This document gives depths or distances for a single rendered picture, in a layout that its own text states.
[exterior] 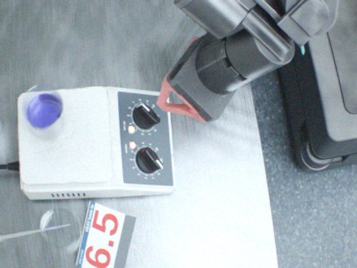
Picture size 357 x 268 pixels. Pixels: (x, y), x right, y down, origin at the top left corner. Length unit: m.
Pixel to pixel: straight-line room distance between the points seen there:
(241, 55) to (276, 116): 1.08
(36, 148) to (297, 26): 0.37
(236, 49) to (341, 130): 0.73
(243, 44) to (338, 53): 0.78
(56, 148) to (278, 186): 0.95
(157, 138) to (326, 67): 0.61
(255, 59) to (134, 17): 0.35
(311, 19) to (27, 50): 0.48
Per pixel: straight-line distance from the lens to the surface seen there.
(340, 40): 1.57
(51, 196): 1.00
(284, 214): 1.82
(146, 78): 1.07
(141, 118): 1.00
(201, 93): 0.85
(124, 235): 1.02
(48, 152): 0.96
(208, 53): 0.84
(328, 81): 1.53
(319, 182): 1.85
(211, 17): 0.77
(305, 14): 0.76
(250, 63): 0.80
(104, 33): 1.10
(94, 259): 0.99
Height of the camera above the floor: 1.76
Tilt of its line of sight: 74 degrees down
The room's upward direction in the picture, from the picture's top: 11 degrees clockwise
